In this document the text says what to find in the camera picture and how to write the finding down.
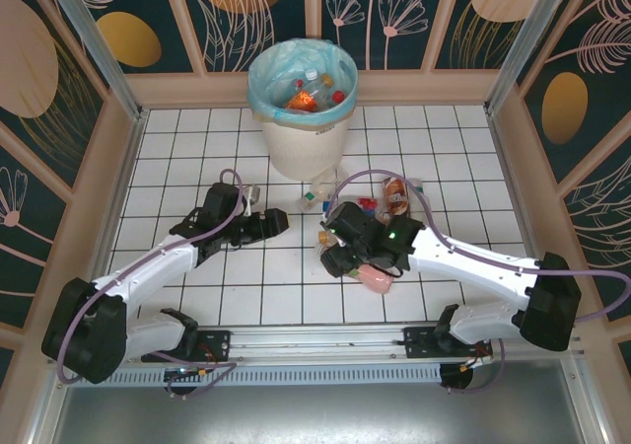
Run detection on cream plastic waste bin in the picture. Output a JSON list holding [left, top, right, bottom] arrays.
[[258, 103, 356, 182]]

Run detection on aluminium mounting rail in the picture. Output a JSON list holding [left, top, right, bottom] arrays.
[[196, 321, 586, 364]]

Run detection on aluminium frame post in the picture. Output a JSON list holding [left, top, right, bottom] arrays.
[[38, 0, 149, 122], [483, 0, 593, 117]]

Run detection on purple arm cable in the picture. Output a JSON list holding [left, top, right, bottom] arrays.
[[324, 169, 631, 395], [56, 169, 244, 386]]

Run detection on white bottle green cap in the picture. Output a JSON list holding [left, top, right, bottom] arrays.
[[407, 177, 430, 208]]

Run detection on grey metal sheet panel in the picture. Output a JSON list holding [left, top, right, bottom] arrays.
[[29, 359, 607, 444]]

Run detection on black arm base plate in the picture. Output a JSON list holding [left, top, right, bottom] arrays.
[[140, 329, 233, 365], [402, 324, 494, 361]]

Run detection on orange-labelled bottle orange cap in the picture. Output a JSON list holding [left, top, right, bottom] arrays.
[[285, 72, 336, 112]]

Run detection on aluminium table edge rail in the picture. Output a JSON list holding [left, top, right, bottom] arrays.
[[485, 108, 546, 267], [83, 108, 149, 327]]

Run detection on crushed clear bottle green label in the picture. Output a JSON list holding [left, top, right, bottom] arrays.
[[297, 170, 349, 213]]

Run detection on brown coffee drink bottle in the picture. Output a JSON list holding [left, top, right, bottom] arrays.
[[383, 176, 411, 217]]

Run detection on grey slotted cable duct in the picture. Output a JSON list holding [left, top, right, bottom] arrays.
[[110, 364, 444, 390]]

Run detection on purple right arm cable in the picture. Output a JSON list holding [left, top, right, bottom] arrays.
[[324, 169, 631, 395]]

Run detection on pink drink bottle white cap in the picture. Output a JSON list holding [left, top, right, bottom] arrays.
[[344, 263, 395, 295]]

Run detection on light blue bin liner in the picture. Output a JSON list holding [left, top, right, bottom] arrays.
[[246, 37, 360, 124]]

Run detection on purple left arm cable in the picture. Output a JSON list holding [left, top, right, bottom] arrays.
[[56, 169, 244, 386]]

